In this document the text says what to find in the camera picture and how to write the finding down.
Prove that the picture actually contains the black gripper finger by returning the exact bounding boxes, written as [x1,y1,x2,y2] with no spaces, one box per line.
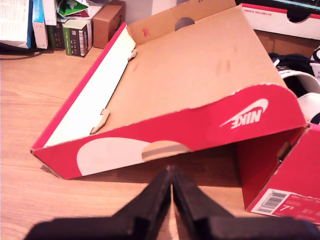
[171,164,234,240]
[114,165,173,240]

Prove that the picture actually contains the dark product box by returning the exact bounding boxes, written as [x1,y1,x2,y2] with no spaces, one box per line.
[46,21,66,50]

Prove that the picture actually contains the blue shoe with white stripes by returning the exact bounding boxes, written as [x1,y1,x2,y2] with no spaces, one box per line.
[309,44,320,76]
[268,51,320,125]

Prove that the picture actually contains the brown cardboard box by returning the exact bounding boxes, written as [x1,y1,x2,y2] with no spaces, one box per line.
[92,0,127,50]

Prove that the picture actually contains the white printed carton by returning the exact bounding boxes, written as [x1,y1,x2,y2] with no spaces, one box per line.
[0,0,33,49]

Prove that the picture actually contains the plain white carton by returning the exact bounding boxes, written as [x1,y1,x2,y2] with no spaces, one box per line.
[42,0,58,26]

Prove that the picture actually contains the white and blue carton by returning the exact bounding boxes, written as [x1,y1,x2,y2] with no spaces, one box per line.
[31,0,49,50]

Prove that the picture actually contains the red cardboard shoebox with lid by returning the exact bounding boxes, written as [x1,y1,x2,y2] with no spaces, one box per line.
[30,0,320,225]

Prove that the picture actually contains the green and black product box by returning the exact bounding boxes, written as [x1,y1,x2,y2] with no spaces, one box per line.
[62,18,94,58]

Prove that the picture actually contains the crumpled white green leaflet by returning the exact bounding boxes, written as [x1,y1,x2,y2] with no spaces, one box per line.
[56,0,90,18]

